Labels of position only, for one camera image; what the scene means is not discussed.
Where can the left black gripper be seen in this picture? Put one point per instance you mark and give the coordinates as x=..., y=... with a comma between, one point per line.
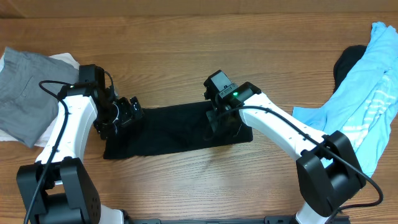
x=128, y=116

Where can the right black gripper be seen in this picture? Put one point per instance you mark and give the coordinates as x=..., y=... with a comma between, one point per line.
x=212, y=118

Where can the black t-shirt with white logo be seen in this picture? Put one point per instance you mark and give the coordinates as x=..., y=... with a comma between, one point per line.
x=172, y=129

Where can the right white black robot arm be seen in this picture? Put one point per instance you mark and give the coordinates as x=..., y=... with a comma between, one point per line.
x=327, y=167

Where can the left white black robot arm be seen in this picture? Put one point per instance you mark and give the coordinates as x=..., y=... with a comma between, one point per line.
x=56, y=188

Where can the grey folded shorts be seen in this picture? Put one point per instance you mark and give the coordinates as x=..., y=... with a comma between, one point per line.
x=26, y=110

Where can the light blue t-shirt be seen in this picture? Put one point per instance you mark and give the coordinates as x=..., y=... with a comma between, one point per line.
x=365, y=104

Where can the dark navy garment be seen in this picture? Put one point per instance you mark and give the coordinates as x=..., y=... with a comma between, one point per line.
x=346, y=62

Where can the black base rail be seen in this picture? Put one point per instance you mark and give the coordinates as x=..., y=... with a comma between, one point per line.
x=266, y=220

